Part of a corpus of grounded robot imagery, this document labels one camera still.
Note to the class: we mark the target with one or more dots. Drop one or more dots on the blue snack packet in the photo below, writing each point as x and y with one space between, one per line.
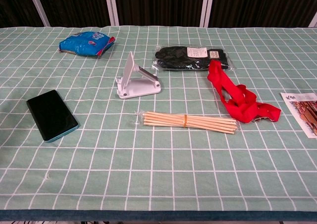
84 44

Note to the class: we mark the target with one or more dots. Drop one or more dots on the white frame post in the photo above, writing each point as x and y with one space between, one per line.
38 6
111 6
207 6
313 22

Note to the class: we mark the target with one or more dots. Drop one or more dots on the red fabric ribbon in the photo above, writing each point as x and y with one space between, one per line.
242 107

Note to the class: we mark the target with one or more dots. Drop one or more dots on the black smartphone with teal case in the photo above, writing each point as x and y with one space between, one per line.
52 115

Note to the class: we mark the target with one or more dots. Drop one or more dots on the wrapped bundle of wooden sticks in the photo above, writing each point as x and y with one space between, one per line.
173 121

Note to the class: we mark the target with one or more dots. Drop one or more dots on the black gloves in clear bag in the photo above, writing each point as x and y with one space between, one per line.
178 58

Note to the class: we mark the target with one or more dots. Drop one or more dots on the green checked tablecloth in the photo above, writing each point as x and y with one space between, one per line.
158 172

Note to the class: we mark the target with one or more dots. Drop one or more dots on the printed picture card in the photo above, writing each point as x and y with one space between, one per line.
304 110

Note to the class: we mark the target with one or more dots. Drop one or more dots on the black pleated curtain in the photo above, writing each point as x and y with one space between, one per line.
158 3

